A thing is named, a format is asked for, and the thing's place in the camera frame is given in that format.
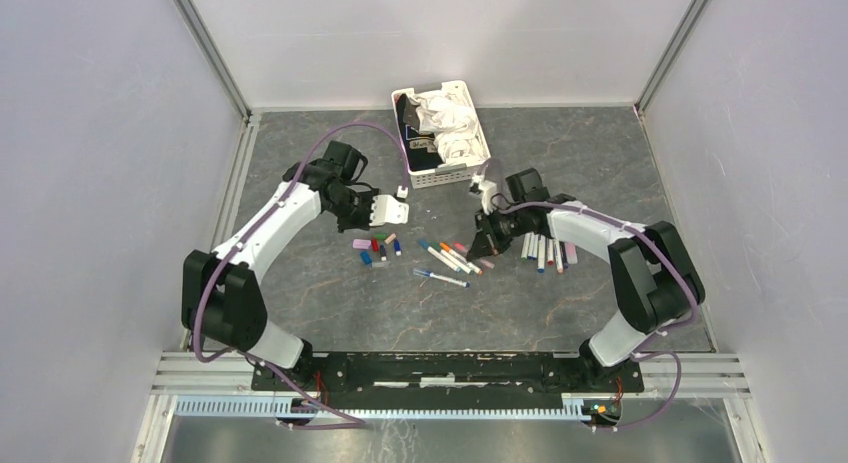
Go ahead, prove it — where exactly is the clear capped blue pen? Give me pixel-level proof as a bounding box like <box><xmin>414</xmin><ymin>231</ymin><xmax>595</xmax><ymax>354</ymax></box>
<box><xmin>412</xmin><ymin>268</ymin><xmax>470</xmax><ymax>288</ymax></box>

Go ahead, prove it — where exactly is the pink pen cap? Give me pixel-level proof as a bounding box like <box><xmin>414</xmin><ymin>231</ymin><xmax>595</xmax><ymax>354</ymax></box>
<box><xmin>352</xmin><ymin>239</ymin><xmax>372</xmax><ymax>250</ymax></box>

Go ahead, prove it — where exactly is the green capped white marker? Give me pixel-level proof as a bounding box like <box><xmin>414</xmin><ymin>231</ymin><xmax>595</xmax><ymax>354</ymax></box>
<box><xmin>438</xmin><ymin>242</ymin><xmax>476</xmax><ymax>274</ymax></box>

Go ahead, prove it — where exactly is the white marker blue cap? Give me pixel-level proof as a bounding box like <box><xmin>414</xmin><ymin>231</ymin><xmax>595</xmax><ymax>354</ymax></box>
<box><xmin>536</xmin><ymin>235</ymin><xmax>547</xmax><ymax>273</ymax></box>

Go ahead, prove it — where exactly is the light blue capped marker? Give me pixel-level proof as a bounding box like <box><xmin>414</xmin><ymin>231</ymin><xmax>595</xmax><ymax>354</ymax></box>
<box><xmin>418</xmin><ymin>239</ymin><xmax>462</xmax><ymax>272</ymax></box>

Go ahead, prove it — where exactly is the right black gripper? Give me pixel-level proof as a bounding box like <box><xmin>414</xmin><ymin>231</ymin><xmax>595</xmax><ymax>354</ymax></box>
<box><xmin>468</xmin><ymin>204</ymin><xmax>528</xmax><ymax>260</ymax></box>

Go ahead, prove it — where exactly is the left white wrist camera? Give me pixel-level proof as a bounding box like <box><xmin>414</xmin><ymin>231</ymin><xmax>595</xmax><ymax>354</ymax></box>
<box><xmin>369</xmin><ymin>186</ymin><xmax>410</xmax><ymax>227</ymax></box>

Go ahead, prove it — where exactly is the orange capped white marker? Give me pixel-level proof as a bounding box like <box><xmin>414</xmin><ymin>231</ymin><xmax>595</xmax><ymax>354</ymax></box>
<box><xmin>439</xmin><ymin>242</ymin><xmax>483</xmax><ymax>275</ymax></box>

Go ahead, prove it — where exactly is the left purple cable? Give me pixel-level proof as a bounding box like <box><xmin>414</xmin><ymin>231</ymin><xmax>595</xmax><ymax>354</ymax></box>
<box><xmin>192</xmin><ymin>120</ymin><xmax>412</xmax><ymax>431</ymax></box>

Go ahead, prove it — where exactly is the white plastic basket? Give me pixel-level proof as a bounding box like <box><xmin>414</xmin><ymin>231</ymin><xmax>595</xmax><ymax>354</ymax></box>
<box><xmin>391</xmin><ymin>80</ymin><xmax>491</xmax><ymax>189</ymax></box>

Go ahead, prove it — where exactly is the grey slotted cable duct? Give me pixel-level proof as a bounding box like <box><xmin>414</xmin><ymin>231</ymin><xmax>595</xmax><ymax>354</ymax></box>
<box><xmin>173</xmin><ymin>396</ymin><xmax>591</xmax><ymax>422</ymax></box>

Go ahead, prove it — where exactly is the crumpled white cloth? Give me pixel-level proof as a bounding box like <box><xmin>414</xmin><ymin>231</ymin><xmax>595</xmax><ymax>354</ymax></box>
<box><xmin>408</xmin><ymin>90</ymin><xmax>486</xmax><ymax>166</ymax></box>

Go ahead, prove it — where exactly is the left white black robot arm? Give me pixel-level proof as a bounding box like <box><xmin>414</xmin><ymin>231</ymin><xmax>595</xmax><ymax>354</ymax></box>
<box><xmin>180</xmin><ymin>141</ymin><xmax>379</xmax><ymax>391</ymax></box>

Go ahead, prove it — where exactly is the black board in basket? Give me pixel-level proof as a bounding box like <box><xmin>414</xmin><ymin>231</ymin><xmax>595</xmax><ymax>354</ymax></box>
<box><xmin>395</xmin><ymin>93</ymin><xmax>443</xmax><ymax>172</ymax></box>

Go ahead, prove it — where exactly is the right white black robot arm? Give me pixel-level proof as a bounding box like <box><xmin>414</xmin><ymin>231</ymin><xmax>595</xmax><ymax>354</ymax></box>
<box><xmin>467</xmin><ymin>168</ymin><xmax>706</xmax><ymax>391</ymax></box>

